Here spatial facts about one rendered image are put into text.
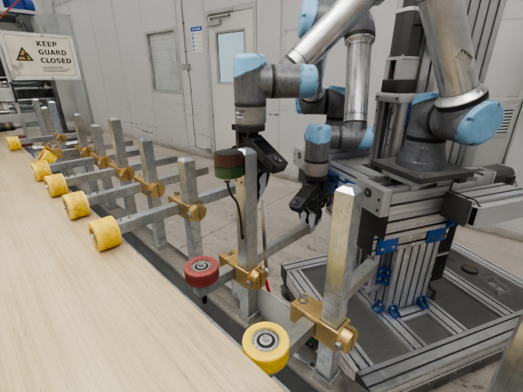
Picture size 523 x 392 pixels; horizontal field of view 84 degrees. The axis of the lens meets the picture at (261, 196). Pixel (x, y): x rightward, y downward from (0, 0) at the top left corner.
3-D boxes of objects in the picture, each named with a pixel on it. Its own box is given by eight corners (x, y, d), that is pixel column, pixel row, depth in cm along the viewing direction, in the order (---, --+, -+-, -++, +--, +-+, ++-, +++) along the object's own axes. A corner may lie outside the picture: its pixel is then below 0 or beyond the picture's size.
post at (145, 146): (165, 255, 118) (147, 136, 99) (169, 258, 115) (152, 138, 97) (156, 258, 115) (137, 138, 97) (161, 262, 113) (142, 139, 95)
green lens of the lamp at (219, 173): (230, 168, 65) (230, 159, 64) (249, 174, 61) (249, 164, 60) (208, 174, 61) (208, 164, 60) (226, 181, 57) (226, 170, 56)
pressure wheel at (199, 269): (208, 286, 78) (205, 250, 73) (227, 302, 72) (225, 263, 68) (182, 302, 72) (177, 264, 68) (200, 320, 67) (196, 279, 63)
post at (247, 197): (249, 311, 83) (246, 145, 65) (257, 317, 81) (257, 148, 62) (240, 317, 81) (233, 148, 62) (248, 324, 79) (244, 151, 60)
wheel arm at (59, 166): (150, 152, 158) (149, 145, 156) (153, 152, 155) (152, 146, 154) (40, 172, 125) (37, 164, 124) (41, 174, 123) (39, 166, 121)
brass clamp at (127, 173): (124, 171, 129) (121, 160, 127) (137, 179, 120) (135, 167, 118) (109, 174, 125) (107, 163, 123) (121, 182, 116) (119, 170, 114)
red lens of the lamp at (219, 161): (230, 157, 64) (229, 148, 63) (249, 162, 60) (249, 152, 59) (208, 162, 60) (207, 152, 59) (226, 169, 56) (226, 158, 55)
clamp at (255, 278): (233, 262, 84) (233, 247, 82) (267, 284, 75) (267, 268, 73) (217, 271, 80) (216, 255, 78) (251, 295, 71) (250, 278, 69)
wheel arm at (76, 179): (174, 160, 142) (173, 153, 140) (178, 162, 139) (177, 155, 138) (54, 187, 109) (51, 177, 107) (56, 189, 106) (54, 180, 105)
